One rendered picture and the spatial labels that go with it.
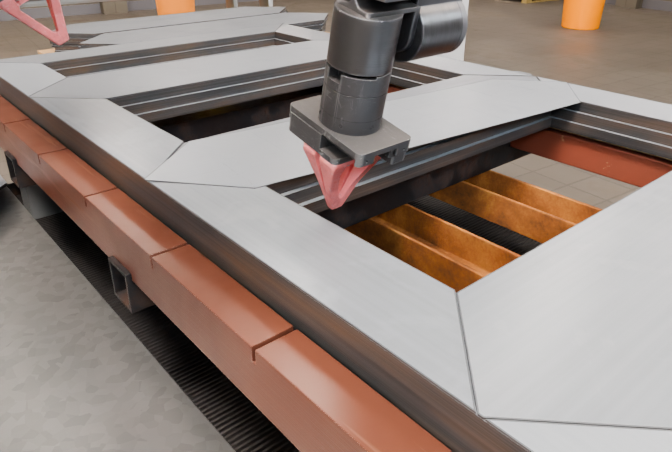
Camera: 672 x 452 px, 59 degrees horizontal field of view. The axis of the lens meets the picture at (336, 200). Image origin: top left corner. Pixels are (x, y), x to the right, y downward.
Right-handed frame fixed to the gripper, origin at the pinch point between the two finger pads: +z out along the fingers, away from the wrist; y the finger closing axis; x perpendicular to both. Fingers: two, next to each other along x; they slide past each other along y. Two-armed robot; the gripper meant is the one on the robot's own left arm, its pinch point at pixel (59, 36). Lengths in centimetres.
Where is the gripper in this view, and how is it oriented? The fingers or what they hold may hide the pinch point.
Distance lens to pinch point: 80.0
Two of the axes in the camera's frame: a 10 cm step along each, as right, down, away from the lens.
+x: -7.4, 6.2, -2.6
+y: -5.6, -3.5, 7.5
